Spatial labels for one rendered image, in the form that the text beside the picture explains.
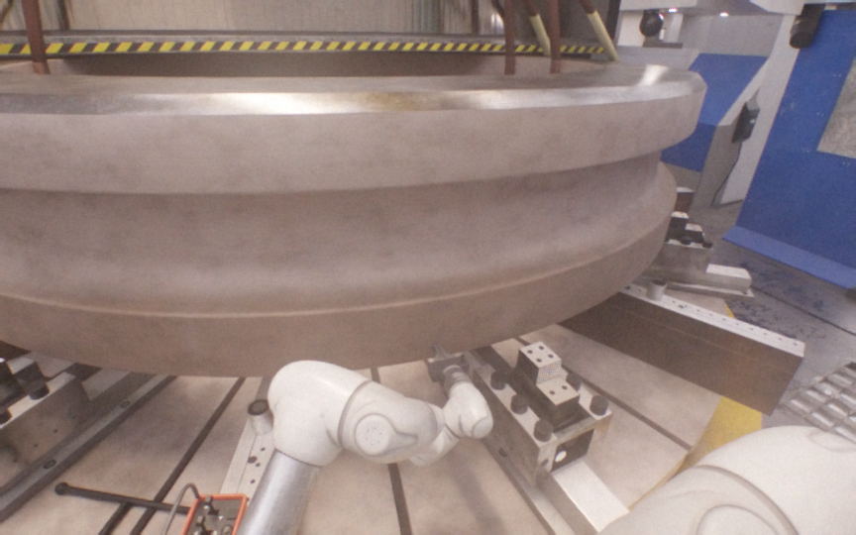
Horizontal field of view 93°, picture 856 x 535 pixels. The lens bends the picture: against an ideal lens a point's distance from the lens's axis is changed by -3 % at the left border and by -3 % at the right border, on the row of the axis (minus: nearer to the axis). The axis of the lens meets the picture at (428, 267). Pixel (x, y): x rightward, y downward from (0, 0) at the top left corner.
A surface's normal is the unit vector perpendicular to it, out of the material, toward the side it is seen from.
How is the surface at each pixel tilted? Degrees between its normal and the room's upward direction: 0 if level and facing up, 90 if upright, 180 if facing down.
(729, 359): 90
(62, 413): 90
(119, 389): 72
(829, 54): 90
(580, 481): 0
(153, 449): 0
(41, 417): 90
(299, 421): 45
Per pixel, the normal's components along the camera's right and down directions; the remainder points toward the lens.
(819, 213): -0.90, 0.19
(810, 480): 0.09, -0.80
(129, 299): -0.03, -0.60
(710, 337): -0.65, 0.35
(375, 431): -0.18, -0.18
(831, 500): 0.18, -0.62
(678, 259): -0.32, 0.44
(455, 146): 0.31, 0.46
